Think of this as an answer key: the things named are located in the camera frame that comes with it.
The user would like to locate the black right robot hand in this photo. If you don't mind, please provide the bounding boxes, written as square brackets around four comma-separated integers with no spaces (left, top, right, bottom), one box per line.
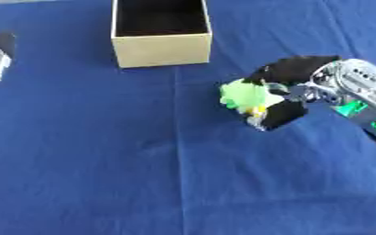
[242,55,342,132]

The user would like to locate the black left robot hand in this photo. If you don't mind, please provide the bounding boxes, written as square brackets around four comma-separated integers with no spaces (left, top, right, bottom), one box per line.
[0,30,18,59]

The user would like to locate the light green toy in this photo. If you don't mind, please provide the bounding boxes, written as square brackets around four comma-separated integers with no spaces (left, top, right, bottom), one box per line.
[218,78,286,115]

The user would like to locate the tan cardboard box black inside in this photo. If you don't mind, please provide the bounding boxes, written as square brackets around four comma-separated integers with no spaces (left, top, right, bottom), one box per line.
[109,0,214,69]

